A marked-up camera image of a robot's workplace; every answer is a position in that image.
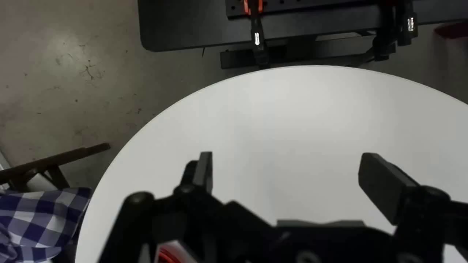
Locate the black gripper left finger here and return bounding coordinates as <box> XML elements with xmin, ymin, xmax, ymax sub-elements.
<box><xmin>177</xmin><ymin>150</ymin><xmax>215</xmax><ymax>201</ymax></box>

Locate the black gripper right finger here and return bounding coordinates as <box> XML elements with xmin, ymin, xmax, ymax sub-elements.
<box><xmin>357</xmin><ymin>151</ymin><xmax>452</xmax><ymax>226</ymax></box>

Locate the blue white checkered cloth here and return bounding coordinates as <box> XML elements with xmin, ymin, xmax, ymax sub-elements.
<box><xmin>0</xmin><ymin>186</ymin><xmax>94</xmax><ymax>263</ymax></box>

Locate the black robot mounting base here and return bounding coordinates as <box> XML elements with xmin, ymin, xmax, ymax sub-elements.
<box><xmin>138</xmin><ymin>0</ymin><xmax>468</xmax><ymax>70</ymax></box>

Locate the black clamp with orange handle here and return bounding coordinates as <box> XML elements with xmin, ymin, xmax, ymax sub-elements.
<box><xmin>242</xmin><ymin>0</ymin><xmax>271</xmax><ymax>67</ymax></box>

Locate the dark wooden chair frame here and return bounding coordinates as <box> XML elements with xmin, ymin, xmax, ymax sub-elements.
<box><xmin>0</xmin><ymin>141</ymin><xmax>113</xmax><ymax>192</ymax></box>

